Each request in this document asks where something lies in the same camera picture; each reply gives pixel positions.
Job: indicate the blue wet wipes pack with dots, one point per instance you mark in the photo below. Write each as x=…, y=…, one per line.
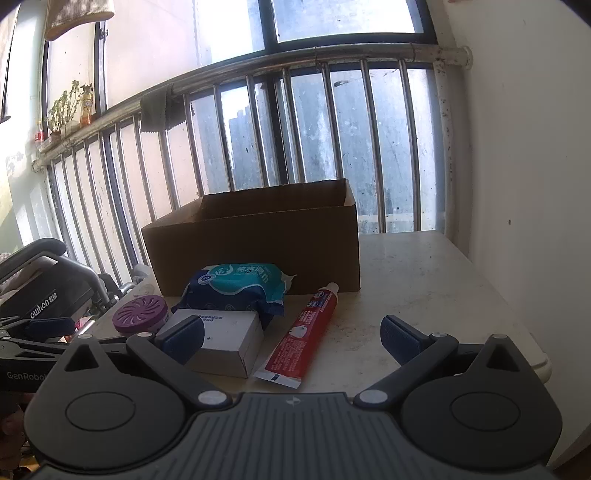
x=235, y=281

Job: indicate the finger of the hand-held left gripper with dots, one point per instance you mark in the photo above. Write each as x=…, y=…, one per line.
x=32, y=348
x=46, y=326

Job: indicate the green potted plant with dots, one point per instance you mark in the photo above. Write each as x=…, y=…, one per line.
x=60, y=110

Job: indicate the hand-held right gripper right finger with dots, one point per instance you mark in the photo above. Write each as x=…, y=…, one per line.
x=399, y=339

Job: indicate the orange drink bottle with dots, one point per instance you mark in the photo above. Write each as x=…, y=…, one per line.
x=86, y=108

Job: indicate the small red bottle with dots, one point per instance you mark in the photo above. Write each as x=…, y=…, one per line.
x=39, y=134

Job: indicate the black folding wheelchair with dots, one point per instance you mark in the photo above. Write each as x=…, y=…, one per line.
x=51, y=286

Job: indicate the beige hanging cloth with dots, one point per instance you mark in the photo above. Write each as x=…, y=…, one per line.
x=78, y=18

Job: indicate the brown cardboard box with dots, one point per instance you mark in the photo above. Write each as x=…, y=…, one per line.
x=258, y=249

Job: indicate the dark window frame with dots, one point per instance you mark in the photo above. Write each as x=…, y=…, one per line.
x=268, y=23

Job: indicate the grey-green cloth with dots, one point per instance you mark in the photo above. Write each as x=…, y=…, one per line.
x=159, y=108

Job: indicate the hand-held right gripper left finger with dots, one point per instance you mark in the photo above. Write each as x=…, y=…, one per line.
x=182, y=334

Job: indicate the white carton box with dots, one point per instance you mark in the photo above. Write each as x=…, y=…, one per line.
x=231, y=337

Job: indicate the purple air freshener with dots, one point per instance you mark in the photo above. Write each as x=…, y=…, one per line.
x=141, y=314

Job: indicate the red toothpaste tube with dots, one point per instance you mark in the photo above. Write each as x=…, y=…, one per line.
x=300, y=337

